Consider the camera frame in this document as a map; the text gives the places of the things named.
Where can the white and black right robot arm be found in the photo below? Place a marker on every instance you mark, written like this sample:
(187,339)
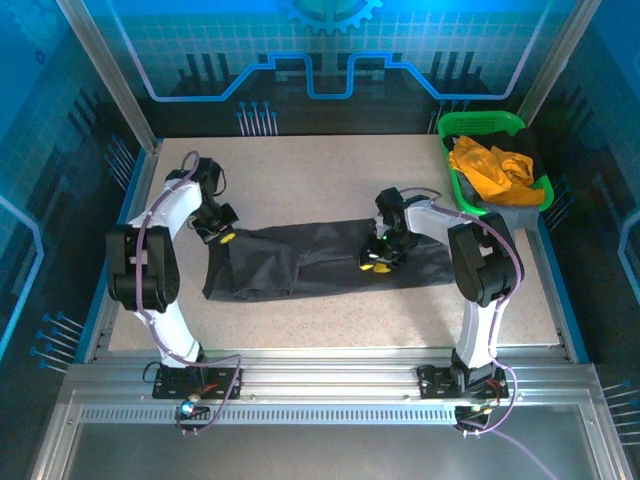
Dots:
(480,280)

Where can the aluminium frame post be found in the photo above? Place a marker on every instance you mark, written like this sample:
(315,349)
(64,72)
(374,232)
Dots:
(560,55)
(107,70)

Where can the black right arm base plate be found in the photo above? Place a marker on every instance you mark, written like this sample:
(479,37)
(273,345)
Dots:
(435,382)

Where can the green plastic basket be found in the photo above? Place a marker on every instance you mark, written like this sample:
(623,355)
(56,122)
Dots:
(450,125)

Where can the orange t-shirt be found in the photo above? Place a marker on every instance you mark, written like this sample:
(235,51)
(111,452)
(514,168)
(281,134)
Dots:
(487,172)

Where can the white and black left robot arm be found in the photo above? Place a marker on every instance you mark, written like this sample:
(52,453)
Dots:
(155,280)

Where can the dark grey t-shirt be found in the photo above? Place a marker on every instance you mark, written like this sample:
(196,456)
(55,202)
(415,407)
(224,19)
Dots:
(310,260)

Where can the light grey t-shirt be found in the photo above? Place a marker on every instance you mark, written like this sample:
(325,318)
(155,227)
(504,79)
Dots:
(515,215)

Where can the aluminium frame rail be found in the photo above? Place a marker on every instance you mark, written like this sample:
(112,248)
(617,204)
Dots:
(325,375)

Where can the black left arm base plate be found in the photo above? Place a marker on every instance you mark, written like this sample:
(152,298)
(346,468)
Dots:
(170,385)

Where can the black t-shirt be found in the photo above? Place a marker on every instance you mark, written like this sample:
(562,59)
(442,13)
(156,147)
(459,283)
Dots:
(525,142)

